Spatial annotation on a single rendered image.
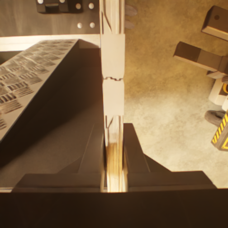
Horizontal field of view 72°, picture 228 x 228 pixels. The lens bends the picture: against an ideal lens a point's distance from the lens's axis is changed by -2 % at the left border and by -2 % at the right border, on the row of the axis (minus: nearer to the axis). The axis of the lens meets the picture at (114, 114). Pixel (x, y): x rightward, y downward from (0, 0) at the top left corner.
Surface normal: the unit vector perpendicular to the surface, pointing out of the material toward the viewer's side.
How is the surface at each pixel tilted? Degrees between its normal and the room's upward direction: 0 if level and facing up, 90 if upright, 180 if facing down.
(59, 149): 90
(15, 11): 0
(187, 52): 23
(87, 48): 0
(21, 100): 80
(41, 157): 90
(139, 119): 0
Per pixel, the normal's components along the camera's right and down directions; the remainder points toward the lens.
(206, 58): -0.04, 0.06
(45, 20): 0.01, 0.44
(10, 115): -0.01, -0.81
